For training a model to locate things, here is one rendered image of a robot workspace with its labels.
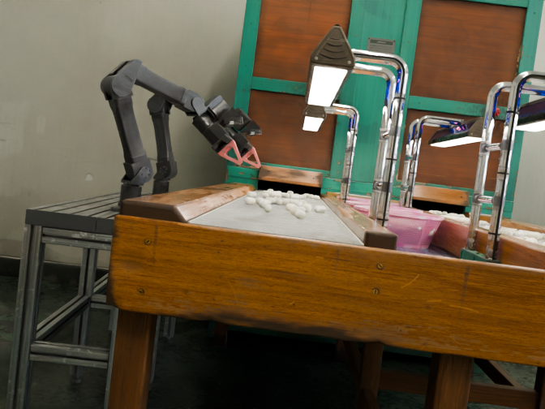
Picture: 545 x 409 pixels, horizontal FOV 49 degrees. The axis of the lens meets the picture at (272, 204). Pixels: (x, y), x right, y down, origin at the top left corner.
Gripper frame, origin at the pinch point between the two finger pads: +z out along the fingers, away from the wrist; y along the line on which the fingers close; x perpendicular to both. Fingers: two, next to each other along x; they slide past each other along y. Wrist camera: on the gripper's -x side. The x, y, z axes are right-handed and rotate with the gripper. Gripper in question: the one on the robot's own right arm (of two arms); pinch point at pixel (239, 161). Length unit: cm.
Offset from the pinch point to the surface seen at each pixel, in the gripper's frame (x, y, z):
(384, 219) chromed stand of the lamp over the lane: -18, -66, 35
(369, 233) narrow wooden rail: -13, -93, 31
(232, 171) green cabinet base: 11, 88, -6
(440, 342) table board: -10, -95, 52
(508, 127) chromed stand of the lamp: -50, -65, 38
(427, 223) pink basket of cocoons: -29, -25, 51
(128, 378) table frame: 36, -90, 22
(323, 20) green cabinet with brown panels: -69, 89, -28
